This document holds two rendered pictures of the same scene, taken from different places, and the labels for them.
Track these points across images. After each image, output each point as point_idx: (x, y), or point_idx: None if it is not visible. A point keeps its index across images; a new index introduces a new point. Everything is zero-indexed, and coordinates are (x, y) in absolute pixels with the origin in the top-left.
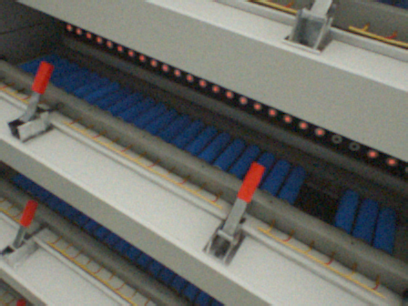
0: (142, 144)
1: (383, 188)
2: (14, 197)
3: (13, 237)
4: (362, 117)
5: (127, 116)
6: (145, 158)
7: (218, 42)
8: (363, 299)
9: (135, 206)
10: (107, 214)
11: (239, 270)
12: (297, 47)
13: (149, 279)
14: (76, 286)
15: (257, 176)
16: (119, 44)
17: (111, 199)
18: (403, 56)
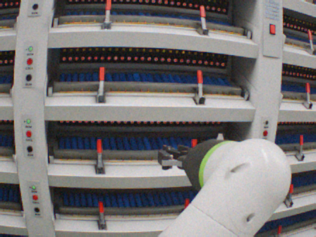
0: (142, 154)
1: (214, 131)
2: (77, 209)
3: (92, 223)
4: (218, 116)
5: (123, 147)
6: (143, 160)
7: (180, 110)
8: None
9: (161, 173)
10: (152, 181)
11: None
12: (200, 105)
13: (156, 207)
14: (133, 223)
15: (195, 142)
16: None
17: (152, 175)
18: (216, 98)
